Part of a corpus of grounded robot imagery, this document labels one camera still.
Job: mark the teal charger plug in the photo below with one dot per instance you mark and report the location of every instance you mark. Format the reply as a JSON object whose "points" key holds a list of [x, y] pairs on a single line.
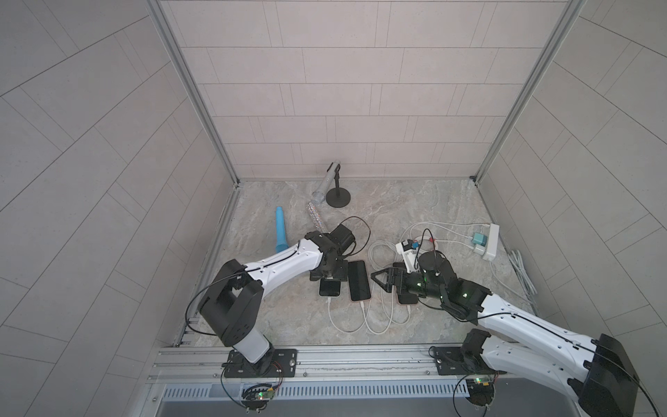
{"points": [[479, 239]]}

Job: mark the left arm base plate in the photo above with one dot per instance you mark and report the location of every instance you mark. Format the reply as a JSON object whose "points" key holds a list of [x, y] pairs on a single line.
{"points": [[276, 363]]}

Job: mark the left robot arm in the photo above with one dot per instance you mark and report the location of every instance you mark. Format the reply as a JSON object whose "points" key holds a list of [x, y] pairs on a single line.
{"points": [[231, 304]]}

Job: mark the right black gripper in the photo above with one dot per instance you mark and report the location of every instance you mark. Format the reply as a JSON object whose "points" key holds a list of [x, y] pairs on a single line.
{"points": [[392, 276]]}

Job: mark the white power strip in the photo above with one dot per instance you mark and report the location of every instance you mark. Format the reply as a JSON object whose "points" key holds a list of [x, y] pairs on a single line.
{"points": [[492, 243]]}

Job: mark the black phone pink case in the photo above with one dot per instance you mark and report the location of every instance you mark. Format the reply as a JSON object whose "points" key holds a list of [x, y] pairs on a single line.
{"points": [[407, 299], [358, 283]]}

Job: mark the aluminium mounting rail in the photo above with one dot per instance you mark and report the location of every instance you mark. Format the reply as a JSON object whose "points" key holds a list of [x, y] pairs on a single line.
{"points": [[390, 363]]}

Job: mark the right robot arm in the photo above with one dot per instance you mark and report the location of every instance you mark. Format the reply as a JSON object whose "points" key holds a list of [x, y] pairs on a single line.
{"points": [[597, 373]]}

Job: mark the circuit board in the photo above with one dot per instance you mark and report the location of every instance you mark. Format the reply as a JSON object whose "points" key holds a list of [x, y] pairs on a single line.
{"points": [[257, 397], [481, 391]]}

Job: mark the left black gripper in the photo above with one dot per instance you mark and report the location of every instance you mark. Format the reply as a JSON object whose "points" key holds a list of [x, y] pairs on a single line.
{"points": [[329, 276]]}

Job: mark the left circuit board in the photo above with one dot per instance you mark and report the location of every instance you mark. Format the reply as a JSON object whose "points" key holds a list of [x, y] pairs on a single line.
{"points": [[257, 397]]}

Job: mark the glittery clear tube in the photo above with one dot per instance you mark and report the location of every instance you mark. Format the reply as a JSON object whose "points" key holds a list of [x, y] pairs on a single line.
{"points": [[316, 218]]}

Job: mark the blue cylindrical tube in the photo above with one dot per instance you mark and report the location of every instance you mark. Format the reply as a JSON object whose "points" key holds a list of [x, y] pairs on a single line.
{"points": [[280, 230]]}

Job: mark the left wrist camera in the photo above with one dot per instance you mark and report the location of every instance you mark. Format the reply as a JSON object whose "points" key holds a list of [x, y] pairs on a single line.
{"points": [[343, 238]]}

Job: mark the black round base stand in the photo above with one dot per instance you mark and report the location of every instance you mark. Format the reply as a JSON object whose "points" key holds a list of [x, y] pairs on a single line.
{"points": [[338, 197]]}

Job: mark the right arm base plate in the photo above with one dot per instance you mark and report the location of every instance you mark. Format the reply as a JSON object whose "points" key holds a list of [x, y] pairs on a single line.
{"points": [[450, 361]]}

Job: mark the right circuit board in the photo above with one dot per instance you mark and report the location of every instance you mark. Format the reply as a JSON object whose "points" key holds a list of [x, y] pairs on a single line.
{"points": [[481, 391]]}

